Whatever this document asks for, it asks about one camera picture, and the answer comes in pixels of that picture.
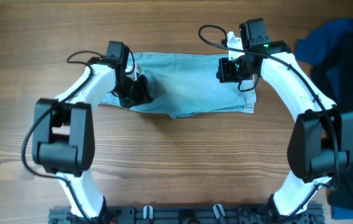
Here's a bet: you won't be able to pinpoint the blue cloth garment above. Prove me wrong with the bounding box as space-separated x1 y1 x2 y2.
295 19 353 220

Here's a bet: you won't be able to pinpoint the left black camera cable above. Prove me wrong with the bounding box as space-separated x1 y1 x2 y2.
21 50 137 224

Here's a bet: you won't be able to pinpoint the right black camera cable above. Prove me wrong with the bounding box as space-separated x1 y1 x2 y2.
198 24 341 218

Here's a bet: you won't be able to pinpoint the black camera cable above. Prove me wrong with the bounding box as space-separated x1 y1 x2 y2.
21 50 137 224
198 24 341 218

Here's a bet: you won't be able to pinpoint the light blue denim shorts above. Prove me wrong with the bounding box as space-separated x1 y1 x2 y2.
100 52 257 119

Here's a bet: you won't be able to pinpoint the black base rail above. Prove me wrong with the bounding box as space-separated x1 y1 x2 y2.
48 204 325 224

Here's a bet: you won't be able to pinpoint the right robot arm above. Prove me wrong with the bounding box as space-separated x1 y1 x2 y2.
216 19 353 223

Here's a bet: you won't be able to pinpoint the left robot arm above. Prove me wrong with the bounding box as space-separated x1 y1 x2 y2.
21 41 153 223

